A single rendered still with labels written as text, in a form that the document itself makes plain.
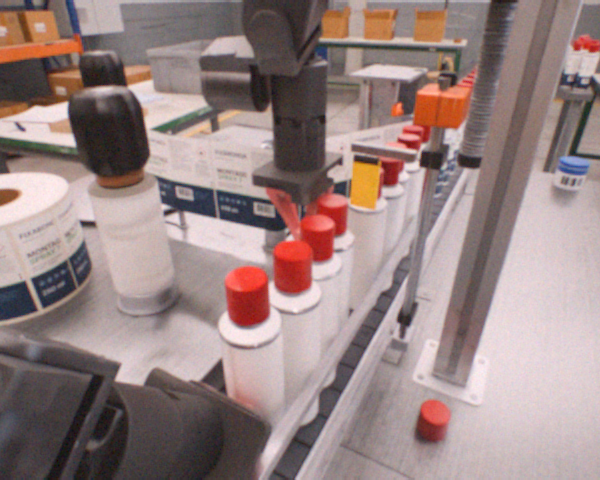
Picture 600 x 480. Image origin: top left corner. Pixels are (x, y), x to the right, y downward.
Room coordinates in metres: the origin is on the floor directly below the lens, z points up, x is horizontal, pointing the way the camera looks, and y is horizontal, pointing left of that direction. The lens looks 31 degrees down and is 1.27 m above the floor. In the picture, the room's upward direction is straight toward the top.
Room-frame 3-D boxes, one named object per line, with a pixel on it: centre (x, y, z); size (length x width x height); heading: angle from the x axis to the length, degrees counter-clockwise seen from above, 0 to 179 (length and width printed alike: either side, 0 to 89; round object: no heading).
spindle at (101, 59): (0.86, 0.39, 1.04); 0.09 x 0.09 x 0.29
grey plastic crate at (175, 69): (2.64, 0.56, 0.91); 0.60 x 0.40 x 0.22; 162
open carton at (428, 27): (5.78, -1.65, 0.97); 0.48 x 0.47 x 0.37; 162
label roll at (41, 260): (0.52, 0.44, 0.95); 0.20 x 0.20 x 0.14
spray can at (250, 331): (0.25, 0.04, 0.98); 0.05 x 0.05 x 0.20
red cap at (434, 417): (0.30, -0.15, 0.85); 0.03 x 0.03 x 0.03
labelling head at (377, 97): (0.83, -0.18, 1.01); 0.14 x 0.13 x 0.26; 152
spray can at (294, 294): (0.29, 0.01, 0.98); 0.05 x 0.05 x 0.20
